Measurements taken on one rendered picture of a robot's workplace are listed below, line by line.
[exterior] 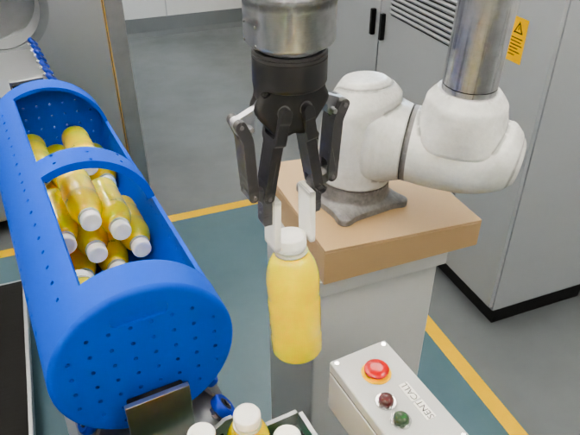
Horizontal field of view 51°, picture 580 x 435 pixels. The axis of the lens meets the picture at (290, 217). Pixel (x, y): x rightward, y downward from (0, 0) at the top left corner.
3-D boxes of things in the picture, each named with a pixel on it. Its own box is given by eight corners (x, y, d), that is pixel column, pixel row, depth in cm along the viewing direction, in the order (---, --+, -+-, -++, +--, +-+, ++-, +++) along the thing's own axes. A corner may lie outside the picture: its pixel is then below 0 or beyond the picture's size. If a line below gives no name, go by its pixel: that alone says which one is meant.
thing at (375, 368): (379, 360, 90) (380, 354, 90) (393, 376, 88) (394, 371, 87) (359, 368, 89) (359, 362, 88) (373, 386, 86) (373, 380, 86)
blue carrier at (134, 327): (112, 168, 169) (95, 70, 153) (237, 391, 105) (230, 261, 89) (3, 192, 158) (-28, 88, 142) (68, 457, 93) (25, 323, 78)
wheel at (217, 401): (213, 387, 100) (205, 396, 100) (223, 407, 97) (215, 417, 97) (230, 396, 103) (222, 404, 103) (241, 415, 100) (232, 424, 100)
